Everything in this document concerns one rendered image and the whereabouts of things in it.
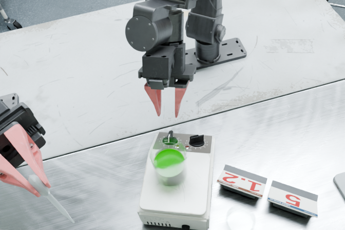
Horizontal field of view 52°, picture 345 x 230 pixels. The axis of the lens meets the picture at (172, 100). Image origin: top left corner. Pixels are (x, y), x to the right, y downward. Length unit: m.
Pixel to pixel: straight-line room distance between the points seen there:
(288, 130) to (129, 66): 0.43
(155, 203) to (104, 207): 0.15
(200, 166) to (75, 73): 0.47
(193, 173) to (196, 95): 0.26
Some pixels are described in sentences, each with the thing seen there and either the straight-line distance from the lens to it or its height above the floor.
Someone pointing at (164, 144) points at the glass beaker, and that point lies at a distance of 0.63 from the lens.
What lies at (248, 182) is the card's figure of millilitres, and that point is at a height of 0.92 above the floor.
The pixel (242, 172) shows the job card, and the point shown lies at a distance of 0.77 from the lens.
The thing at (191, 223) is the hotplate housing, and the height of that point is 0.95.
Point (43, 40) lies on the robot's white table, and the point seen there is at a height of 0.90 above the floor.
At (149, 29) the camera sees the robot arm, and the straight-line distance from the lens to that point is 0.56.
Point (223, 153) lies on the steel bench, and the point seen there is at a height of 0.90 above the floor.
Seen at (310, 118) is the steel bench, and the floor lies 0.90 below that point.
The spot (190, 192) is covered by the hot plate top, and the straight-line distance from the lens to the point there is 0.65.
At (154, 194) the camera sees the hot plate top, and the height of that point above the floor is 0.99.
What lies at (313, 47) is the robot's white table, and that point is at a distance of 1.02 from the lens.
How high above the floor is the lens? 1.59
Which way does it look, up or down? 53 degrees down
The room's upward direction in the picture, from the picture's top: 8 degrees counter-clockwise
